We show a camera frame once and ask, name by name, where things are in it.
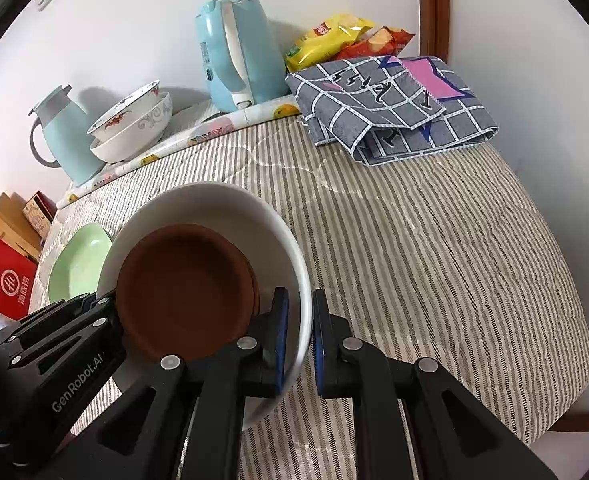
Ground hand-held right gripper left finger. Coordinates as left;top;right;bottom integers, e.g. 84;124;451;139
69;287;290;480

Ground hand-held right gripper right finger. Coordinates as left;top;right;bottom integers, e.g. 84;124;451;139
312;288;540;480

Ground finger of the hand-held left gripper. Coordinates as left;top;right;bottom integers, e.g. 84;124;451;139
8;289;121;367
0;293;98;349

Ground plain white bowl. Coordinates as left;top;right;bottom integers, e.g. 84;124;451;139
97;181;314;431

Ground light green square plate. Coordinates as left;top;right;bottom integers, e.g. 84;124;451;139
48;223;114;306

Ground red paper bag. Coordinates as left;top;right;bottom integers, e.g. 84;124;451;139
0;237;38;321

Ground red framed card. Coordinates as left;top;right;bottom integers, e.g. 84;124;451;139
23;191;58;236

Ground cardboard box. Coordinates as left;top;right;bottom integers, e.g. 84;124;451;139
0;192;42;261

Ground striped quilted mattress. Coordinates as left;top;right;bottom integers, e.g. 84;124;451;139
27;95;589;480

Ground light blue thermos jug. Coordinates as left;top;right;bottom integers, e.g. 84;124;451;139
28;85;106;187

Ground grey scroll pattern white bowl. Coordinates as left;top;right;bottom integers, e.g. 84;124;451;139
89;91;173;163

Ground fish print white bowl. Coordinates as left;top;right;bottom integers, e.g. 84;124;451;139
87;80;162;143

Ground fruit print plastic mat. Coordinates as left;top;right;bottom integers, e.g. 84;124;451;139
56;92;303;209

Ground grey checked folded cloth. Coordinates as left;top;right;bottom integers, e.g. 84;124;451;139
285;55;500;167

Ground light blue electric kettle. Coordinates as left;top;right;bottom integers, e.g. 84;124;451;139
195;0;290;113

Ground yellow snack bag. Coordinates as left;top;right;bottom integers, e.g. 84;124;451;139
284;13;375;73

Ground red snack bag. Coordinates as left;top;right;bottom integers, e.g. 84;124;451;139
335;27;416;61

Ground wooden bed frame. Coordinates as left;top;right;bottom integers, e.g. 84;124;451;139
547;400;589;433

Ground wooden door frame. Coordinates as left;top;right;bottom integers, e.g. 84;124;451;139
417;0;450;61

